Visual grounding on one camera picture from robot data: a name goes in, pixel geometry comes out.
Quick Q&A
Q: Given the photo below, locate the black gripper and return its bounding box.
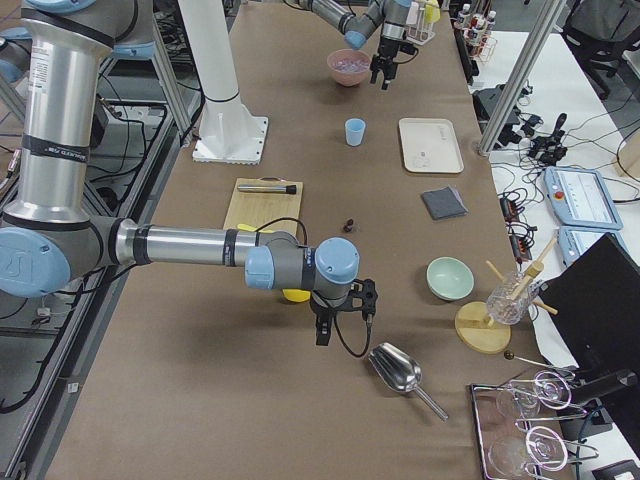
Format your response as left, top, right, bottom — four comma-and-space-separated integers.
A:
370, 38, 418, 90
310, 279, 377, 346

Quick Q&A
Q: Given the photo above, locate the light blue plastic cup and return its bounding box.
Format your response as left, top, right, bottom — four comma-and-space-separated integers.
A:
344, 118, 366, 147

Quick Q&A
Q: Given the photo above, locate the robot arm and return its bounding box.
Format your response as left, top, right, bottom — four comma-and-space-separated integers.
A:
1, 1, 377, 346
285, 0, 419, 90

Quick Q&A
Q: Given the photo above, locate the pink bowl of ice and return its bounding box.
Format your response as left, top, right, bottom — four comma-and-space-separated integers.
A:
327, 49, 371, 87

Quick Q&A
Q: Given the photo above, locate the metal ice scoop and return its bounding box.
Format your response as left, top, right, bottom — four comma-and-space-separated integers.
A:
368, 342, 449, 422

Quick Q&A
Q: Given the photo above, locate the wooden cup stand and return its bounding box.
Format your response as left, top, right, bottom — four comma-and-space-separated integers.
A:
455, 236, 558, 354

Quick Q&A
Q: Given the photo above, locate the yellow lemon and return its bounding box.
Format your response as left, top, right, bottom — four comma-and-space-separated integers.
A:
282, 289, 311, 303

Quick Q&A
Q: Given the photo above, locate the cream rabbit serving tray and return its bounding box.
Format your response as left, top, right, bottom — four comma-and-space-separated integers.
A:
398, 118, 464, 174

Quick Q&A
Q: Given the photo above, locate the bamboo cutting board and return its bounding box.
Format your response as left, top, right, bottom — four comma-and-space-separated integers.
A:
223, 177, 304, 229

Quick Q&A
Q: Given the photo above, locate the mint green bowl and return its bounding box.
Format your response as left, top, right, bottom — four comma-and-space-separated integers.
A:
426, 257, 475, 301

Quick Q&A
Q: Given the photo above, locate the steel muddler black tip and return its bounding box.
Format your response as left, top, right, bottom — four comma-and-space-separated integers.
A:
237, 184, 297, 195

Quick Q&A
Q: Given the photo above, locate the grey folded cloth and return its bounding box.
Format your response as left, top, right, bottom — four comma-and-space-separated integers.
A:
421, 186, 468, 220

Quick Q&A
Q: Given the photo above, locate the crystal glass on stand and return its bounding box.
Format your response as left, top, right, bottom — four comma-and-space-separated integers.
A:
486, 271, 541, 325

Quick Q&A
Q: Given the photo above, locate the blue teach pendant upper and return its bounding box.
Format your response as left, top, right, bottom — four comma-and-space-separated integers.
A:
543, 166, 624, 231

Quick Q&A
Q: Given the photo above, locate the blue teach pendant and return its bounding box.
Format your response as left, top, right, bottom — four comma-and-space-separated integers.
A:
543, 166, 624, 231
557, 225, 626, 267

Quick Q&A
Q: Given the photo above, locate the blue teach pendant lower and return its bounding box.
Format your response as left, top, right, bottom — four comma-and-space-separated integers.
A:
557, 225, 626, 267

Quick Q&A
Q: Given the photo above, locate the black monitor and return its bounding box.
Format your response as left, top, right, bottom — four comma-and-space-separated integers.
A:
541, 233, 639, 380

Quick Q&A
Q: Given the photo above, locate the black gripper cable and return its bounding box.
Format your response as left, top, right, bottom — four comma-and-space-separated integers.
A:
329, 309, 374, 358

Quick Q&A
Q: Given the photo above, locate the white wire cup rack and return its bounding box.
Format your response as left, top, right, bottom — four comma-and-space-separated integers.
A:
405, 0, 441, 45

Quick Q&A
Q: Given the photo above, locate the red wire bottle rack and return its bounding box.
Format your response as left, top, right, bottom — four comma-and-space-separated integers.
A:
453, 1, 497, 62

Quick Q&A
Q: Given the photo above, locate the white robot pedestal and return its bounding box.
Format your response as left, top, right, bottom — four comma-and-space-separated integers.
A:
179, 0, 268, 165

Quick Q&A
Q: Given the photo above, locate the aluminium frame post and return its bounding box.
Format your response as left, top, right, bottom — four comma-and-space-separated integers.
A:
478, 0, 566, 157

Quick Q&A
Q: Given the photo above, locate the wire glass rack tray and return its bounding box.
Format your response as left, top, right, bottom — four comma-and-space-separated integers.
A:
469, 370, 599, 479

